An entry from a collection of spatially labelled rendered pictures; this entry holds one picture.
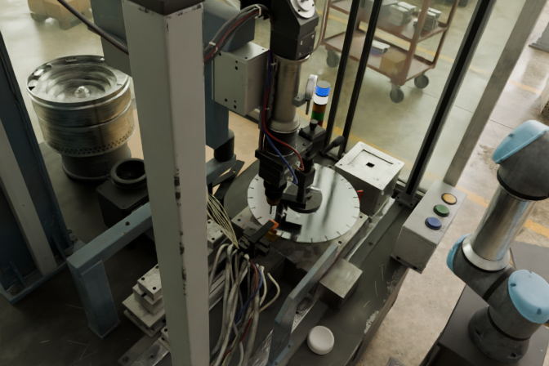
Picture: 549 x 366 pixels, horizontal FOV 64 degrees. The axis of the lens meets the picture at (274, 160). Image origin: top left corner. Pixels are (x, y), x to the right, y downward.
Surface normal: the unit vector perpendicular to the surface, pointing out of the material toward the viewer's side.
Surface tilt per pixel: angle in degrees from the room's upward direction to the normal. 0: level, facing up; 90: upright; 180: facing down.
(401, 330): 0
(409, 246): 90
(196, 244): 90
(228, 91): 90
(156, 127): 90
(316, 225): 0
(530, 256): 0
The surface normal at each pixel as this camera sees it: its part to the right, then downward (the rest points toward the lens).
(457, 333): 0.09, -0.76
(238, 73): -0.60, 0.48
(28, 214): 0.80, 0.44
